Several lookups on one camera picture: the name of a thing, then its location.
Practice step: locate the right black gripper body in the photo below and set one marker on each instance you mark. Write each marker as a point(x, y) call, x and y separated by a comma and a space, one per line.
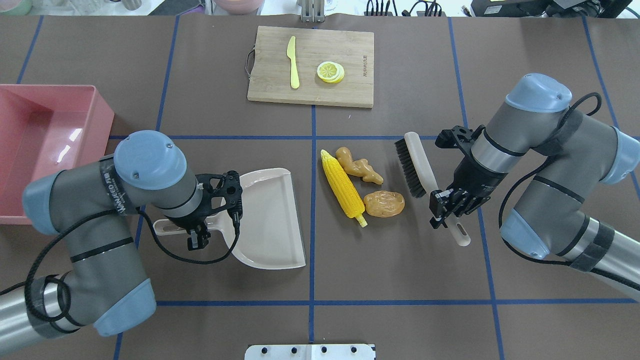
point(471, 180)

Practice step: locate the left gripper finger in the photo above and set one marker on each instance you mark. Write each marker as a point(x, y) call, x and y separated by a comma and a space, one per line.
point(206, 235)
point(195, 241)

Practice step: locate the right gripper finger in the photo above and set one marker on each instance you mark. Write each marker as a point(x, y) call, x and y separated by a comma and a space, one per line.
point(438, 200)
point(464, 205)

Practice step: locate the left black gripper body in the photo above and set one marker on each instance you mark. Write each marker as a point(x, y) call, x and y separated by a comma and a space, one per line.
point(184, 220)

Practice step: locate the beige hand brush black bristles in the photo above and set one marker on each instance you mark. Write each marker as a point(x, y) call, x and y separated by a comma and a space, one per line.
point(420, 179)

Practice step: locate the brown toy potato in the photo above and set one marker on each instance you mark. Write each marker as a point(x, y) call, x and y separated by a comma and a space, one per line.
point(384, 204)

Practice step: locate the beige plastic dustpan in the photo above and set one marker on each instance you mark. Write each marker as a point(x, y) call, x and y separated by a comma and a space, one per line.
point(269, 236)

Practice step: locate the tan toy ginger root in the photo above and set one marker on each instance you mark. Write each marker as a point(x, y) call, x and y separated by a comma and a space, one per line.
point(359, 168)

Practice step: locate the yellow toy corn cob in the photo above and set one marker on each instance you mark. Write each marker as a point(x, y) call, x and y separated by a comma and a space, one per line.
point(343, 188)

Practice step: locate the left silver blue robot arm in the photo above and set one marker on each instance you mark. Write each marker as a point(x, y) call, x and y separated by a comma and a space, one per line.
point(91, 273)

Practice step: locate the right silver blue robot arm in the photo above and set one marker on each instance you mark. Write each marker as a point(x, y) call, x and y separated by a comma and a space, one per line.
point(580, 153)

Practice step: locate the pink plastic bin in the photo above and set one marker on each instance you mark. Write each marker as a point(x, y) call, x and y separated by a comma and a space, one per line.
point(44, 129)

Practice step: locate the yellow toy lemon slices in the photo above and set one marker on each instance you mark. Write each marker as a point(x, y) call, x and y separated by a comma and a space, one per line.
point(330, 72)

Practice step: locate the yellow plastic toy knife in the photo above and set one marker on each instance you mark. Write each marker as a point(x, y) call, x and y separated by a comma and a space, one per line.
point(291, 53)

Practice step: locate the pink bowl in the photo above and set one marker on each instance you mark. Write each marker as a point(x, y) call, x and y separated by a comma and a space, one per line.
point(239, 7)

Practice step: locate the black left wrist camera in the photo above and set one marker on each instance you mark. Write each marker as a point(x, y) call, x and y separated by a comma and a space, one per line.
point(220, 192)

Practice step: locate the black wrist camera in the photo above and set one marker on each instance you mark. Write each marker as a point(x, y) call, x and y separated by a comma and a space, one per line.
point(220, 192)
point(458, 137)

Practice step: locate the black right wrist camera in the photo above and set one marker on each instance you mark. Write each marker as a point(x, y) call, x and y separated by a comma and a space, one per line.
point(458, 137)

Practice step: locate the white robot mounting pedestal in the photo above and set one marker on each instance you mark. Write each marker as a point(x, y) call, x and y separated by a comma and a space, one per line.
point(336, 351)

